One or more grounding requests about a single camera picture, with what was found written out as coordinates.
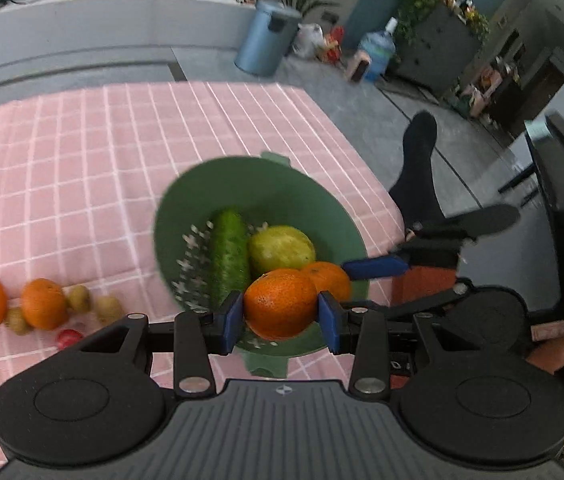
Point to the grey drawer cabinet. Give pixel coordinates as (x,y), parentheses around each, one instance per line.
(442,52)

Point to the blue water jug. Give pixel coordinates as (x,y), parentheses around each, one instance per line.
(378,52)

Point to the small pink heater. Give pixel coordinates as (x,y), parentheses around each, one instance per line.
(359,66)

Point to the blue-grey trash can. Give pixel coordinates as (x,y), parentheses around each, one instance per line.
(267,35)

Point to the white plastic bag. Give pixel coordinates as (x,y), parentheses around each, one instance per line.
(307,40)

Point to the dark shelf unit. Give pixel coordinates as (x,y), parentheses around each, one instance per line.
(522,80)

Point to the red gift bag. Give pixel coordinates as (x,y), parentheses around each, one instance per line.
(332,44)

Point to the green cucumber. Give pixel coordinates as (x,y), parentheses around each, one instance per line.
(229,250)

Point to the brown kiwi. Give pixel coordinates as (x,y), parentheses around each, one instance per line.
(19,322)
(107,310)
(79,298)

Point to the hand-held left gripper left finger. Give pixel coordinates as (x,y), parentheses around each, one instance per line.
(232,321)

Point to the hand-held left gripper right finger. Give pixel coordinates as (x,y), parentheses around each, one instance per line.
(329,324)

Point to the red cherry tomato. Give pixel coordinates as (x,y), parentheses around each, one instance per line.
(69,339)

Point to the green plastic bowl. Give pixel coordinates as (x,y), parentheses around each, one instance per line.
(272,195)

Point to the pink checked tablecloth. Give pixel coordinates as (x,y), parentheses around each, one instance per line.
(86,160)

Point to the marble tv console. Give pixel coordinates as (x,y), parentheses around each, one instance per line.
(86,30)

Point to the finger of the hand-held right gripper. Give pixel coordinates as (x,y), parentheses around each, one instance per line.
(492,219)
(374,266)

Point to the person's right leg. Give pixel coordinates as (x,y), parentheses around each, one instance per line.
(417,170)

